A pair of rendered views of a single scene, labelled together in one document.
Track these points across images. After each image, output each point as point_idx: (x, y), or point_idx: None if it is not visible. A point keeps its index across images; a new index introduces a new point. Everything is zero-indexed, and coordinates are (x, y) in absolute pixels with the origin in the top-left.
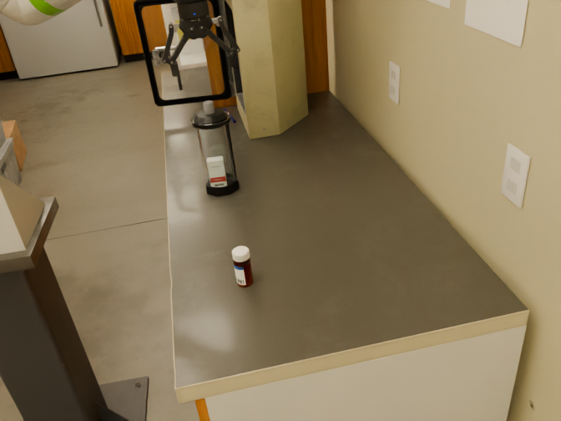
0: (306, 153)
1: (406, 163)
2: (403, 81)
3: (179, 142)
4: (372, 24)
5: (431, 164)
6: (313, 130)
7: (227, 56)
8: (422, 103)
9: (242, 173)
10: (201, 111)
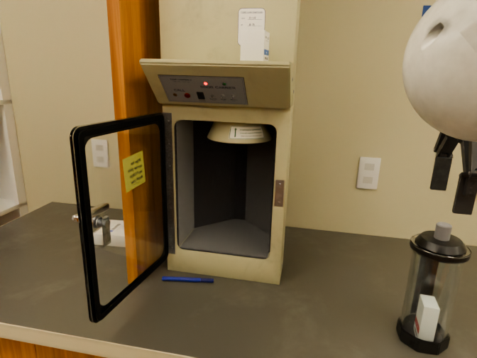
0: (345, 263)
1: (389, 234)
2: (387, 168)
3: (232, 344)
4: (314, 133)
5: (441, 219)
6: (289, 247)
7: (451, 158)
8: (425, 177)
9: (379, 312)
10: (435, 241)
